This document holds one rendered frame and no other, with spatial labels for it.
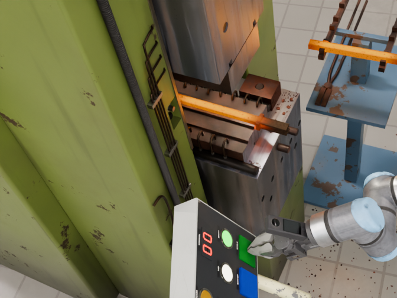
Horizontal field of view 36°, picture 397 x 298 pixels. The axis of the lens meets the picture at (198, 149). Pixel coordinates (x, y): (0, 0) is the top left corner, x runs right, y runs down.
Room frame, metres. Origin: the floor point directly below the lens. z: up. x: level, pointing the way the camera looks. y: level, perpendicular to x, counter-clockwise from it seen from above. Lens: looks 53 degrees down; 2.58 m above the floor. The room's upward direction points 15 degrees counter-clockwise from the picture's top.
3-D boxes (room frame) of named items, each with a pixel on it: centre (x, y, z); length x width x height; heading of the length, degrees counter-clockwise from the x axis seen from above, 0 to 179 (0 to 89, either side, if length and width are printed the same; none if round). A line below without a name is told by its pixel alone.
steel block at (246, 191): (1.38, -0.06, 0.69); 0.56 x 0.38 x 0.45; 51
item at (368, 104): (1.50, -0.67, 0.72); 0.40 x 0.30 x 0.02; 144
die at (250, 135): (1.33, -0.03, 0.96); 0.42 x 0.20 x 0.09; 51
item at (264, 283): (0.88, -0.05, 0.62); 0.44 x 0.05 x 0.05; 51
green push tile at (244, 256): (0.78, -0.05, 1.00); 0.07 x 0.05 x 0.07; 166
